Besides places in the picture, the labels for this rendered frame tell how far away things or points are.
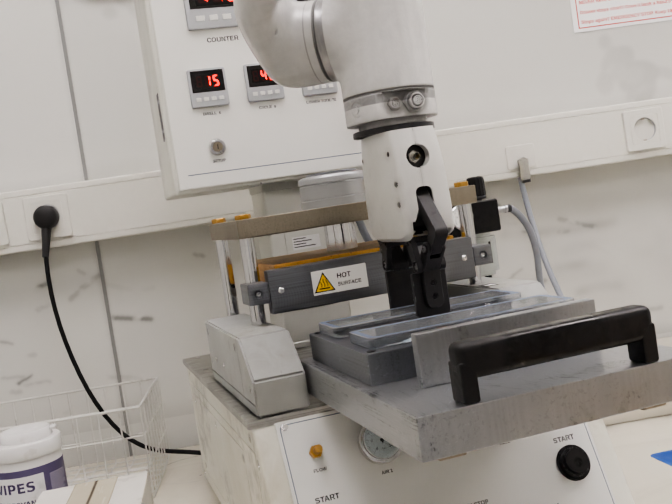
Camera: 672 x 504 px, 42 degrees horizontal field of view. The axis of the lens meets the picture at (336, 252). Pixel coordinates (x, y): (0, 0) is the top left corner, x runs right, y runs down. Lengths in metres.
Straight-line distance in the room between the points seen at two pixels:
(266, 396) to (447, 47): 0.89
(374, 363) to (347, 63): 0.27
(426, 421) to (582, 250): 1.06
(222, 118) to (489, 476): 0.55
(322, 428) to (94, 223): 0.74
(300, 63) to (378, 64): 0.08
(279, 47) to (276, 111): 0.35
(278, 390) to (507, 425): 0.28
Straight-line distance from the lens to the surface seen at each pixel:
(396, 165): 0.76
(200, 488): 1.27
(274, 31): 0.78
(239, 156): 1.12
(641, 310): 0.64
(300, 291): 0.89
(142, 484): 1.01
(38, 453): 1.10
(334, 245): 1.00
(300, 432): 0.80
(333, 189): 0.97
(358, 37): 0.78
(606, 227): 1.61
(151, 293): 1.49
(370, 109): 0.77
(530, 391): 0.60
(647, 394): 0.65
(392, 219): 0.78
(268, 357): 0.82
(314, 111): 1.15
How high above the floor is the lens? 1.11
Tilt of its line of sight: 3 degrees down
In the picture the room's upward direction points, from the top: 9 degrees counter-clockwise
